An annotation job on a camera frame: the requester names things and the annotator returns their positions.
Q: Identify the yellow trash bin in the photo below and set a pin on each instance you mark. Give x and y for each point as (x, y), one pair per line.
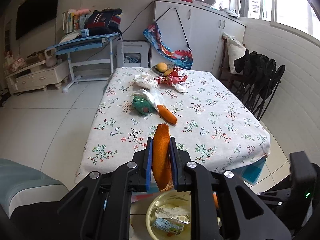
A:
(173, 206)

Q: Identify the red white snack wrapper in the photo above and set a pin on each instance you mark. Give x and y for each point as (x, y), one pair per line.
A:
(176, 76)

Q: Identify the black wall television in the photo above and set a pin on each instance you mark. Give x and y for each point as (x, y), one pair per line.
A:
(33, 13)

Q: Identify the teal sofa seat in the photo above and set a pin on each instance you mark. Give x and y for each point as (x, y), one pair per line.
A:
(22, 185)

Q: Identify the drink carton in bin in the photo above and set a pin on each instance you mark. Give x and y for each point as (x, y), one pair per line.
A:
(167, 226)

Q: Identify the yellow orange fruit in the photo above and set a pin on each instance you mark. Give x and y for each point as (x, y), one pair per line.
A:
(162, 67)

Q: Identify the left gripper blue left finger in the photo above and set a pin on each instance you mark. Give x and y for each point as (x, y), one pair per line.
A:
(148, 162)

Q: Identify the green crumpled wrapper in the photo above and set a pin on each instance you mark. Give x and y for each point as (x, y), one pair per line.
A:
(142, 105)

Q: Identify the orange peel near napkin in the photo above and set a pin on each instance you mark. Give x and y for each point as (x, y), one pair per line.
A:
(166, 114)

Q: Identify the dark school backpack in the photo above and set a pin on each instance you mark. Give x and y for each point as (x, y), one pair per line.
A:
(104, 22)

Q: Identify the white cushion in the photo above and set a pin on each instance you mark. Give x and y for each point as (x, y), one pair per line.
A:
(236, 50)

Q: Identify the white crumpled tissue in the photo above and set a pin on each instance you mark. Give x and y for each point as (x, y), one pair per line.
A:
(153, 96)

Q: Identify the white plastic bag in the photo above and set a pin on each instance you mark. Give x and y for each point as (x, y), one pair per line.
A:
(145, 80)

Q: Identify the dark fruit plate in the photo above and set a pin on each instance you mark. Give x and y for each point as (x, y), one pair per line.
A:
(154, 69)

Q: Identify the long orange peel strip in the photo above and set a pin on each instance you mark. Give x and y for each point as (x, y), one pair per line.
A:
(160, 158)

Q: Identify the row of books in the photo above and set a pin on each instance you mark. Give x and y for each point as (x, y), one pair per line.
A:
(74, 20)

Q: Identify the white cupboard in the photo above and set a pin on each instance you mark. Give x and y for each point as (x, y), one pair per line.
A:
(202, 27)

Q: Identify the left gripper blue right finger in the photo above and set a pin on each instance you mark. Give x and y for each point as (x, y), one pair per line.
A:
(173, 162)

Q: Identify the pink kettlebell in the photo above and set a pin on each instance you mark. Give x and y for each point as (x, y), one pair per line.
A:
(50, 56)

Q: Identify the wooden chair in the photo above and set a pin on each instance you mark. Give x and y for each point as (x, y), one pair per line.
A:
(231, 81)

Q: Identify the white tv cabinet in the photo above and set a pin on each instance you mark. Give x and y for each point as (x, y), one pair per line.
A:
(37, 76)

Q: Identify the small white crumpled paper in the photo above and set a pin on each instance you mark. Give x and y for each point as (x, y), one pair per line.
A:
(180, 88)

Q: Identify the blue study desk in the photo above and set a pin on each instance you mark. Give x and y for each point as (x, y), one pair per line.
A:
(101, 44)

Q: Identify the black folding chairs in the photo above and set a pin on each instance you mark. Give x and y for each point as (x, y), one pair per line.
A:
(260, 79)

